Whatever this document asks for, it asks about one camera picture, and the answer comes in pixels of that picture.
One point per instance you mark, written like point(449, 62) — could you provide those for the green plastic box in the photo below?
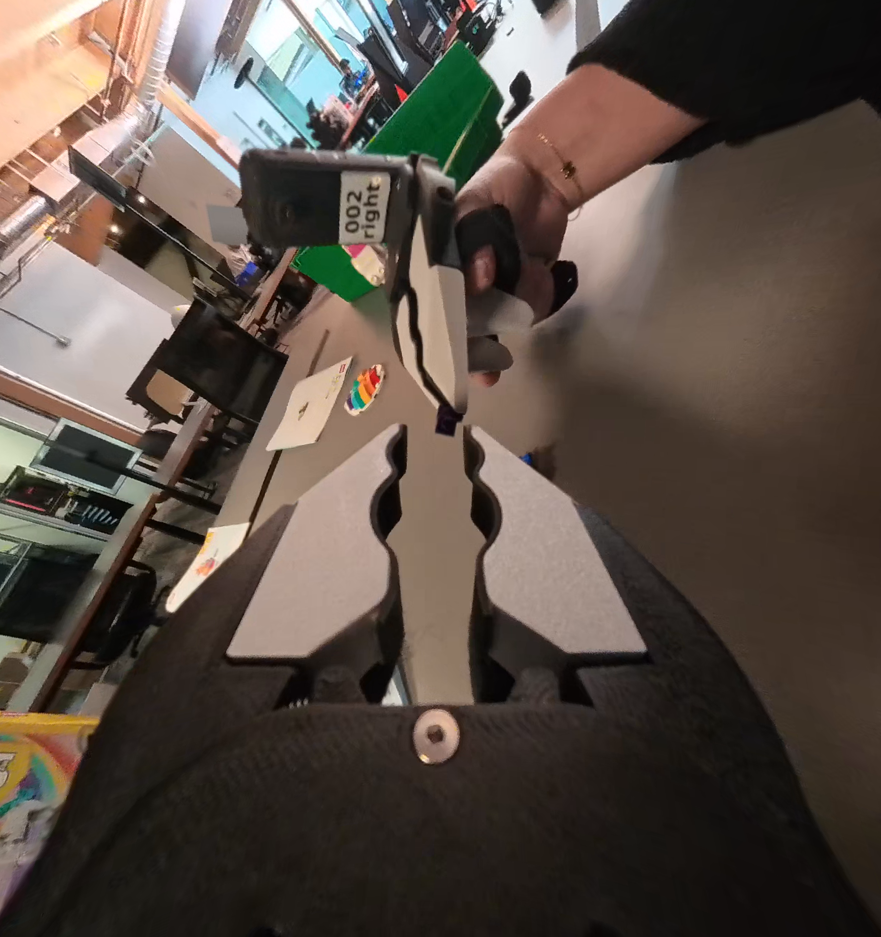
point(426, 132)

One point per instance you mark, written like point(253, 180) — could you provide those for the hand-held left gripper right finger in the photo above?
point(557, 578)

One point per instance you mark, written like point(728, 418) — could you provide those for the small closed instruction booklet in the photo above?
point(309, 410)

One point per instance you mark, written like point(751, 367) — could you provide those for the purple lego piece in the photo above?
point(449, 421)

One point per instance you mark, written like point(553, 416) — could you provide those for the wall monitor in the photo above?
point(86, 454)

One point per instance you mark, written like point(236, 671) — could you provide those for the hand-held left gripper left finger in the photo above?
point(316, 578)

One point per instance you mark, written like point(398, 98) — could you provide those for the colourful lego set box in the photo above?
point(16, 790)

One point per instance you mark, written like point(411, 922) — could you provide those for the person's right forearm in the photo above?
point(704, 58)

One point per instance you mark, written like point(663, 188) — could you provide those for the white picture booklet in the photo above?
point(210, 564)

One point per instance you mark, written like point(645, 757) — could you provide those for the person's right hand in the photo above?
point(528, 197)

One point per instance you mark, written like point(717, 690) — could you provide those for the black office chair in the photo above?
point(122, 607)

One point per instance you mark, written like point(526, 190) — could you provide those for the rainbow lego piece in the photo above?
point(365, 389)

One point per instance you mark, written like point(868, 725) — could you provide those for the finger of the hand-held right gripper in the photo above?
point(440, 329)

